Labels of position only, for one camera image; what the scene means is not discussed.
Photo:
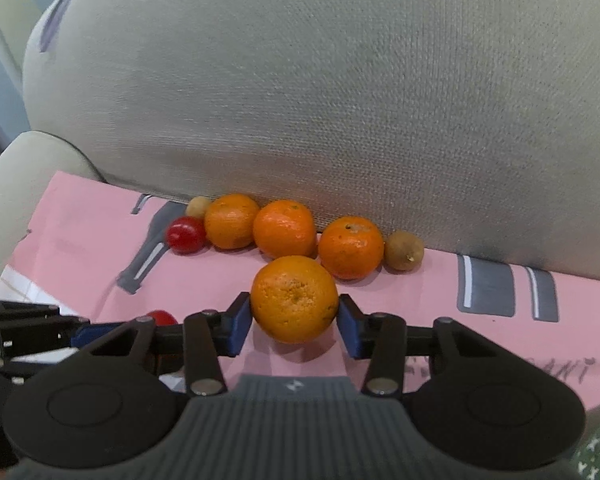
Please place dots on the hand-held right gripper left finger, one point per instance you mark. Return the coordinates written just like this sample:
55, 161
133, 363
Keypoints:
240, 325

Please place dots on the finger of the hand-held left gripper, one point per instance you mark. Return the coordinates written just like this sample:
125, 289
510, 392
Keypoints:
15, 308
97, 334

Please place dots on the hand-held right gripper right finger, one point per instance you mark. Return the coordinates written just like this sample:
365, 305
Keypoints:
349, 327

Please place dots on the large orange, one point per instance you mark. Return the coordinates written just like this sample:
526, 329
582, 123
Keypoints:
295, 299

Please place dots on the red cherry tomato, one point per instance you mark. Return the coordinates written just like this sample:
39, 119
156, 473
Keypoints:
161, 317
185, 235

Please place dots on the small orange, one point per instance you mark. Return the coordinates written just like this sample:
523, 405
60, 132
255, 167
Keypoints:
351, 247
285, 227
230, 221

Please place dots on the pink printed cloth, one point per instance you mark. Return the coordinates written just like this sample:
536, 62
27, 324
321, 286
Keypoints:
430, 300

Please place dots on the brown kiwi fruit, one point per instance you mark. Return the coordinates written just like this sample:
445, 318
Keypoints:
404, 250

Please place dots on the brown longan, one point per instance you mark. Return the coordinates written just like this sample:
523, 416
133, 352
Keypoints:
197, 206

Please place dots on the beige sofa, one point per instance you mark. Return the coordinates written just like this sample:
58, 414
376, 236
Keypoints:
330, 85

